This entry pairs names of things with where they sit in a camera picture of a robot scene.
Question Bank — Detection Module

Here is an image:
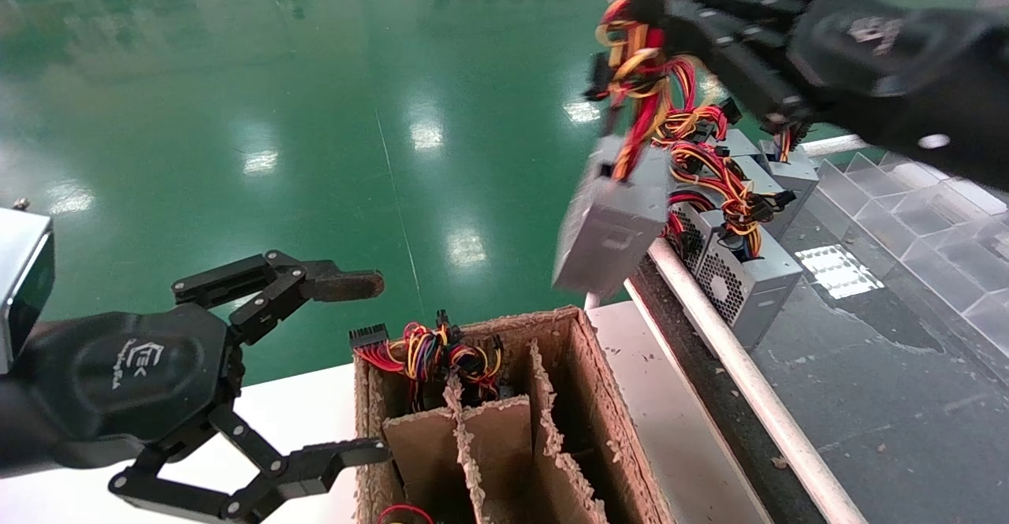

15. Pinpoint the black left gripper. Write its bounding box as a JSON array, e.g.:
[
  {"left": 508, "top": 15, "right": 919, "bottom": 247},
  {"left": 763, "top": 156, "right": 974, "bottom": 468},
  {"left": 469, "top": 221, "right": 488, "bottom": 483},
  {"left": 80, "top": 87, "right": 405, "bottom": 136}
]
[{"left": 16, "top": 303, "right": 393, "bottom": 523}]

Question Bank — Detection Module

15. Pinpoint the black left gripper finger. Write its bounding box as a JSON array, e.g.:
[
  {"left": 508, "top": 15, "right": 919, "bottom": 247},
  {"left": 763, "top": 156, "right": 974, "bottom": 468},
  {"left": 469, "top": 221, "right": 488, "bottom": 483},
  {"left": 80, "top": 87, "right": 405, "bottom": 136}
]
[{"left": 172, "top": 250, "right": 385, "bottom": 345}]

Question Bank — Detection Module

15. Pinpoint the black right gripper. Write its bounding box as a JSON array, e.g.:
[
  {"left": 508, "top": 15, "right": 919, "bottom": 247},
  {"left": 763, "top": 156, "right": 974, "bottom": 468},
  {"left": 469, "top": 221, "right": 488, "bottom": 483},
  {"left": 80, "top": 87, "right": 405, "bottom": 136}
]
[{"left": 623, "top": 0, "right": 959, "bottom": 127}]

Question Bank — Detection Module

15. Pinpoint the grey power supply with cables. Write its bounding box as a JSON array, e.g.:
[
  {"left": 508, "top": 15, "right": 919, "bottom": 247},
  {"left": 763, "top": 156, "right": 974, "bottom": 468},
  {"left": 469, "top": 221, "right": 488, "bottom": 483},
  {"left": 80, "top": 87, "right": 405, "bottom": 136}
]
[
  {"left": 758, "top": 118, "right": 822, "bottom": 237},
  {"left": 550, "top": 0, "right": 714, "bottom": 302}
]

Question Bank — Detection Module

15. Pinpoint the clear acrylic divider tray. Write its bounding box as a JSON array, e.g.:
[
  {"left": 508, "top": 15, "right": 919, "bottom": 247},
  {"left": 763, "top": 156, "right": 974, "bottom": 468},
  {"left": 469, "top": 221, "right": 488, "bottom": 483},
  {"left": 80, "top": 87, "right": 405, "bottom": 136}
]
[{"left": 816, "top": 150, "right": 1009, "bottom": 336}]

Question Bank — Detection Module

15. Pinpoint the grey power supply, held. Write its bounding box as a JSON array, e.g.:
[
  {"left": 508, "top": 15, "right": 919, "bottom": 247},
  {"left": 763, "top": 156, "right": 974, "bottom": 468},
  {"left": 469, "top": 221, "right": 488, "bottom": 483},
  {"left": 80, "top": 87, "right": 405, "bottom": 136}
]
[{"left": 662, "top": 142, "right": 806, "bottom": 349}]

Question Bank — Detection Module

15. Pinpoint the brown cardboard divider box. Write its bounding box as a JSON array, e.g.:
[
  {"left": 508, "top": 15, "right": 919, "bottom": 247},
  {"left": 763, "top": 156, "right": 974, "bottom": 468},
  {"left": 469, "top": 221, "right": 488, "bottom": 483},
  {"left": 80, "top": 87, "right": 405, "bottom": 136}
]
[{"left": 353, "top": 306, "right": 667, "bottom": 524}]

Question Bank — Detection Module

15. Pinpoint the black rubber mat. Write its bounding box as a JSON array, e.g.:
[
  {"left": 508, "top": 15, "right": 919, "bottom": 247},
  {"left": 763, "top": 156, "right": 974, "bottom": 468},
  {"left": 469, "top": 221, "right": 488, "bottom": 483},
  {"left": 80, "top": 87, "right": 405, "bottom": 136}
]
[{"left": 741, "top": 193, "right": 1009, "bottom": 524}]

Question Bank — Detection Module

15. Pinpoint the dark textured side strip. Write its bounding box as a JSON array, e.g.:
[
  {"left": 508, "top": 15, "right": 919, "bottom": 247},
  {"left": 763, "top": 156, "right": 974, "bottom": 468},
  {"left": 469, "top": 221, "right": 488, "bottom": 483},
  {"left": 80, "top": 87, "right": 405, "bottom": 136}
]
[{"left": 627, "top": 252, "right": 828, "bottom": 524}]

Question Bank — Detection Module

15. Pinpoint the wire bundle in box top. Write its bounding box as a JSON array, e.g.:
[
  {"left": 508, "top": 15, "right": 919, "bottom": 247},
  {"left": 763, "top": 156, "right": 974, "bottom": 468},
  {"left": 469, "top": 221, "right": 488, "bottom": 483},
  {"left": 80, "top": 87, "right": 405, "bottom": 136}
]
[{"left": 349, "top": 311, "right": 503, "bottom": 413}]

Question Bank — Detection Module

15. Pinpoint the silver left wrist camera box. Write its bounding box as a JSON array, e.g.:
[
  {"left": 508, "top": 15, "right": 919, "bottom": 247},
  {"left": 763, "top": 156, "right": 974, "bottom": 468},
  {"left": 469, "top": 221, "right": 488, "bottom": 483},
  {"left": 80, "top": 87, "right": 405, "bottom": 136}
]
[{"left": 0, "top": 207, "right": 56, "bottom": 375}]

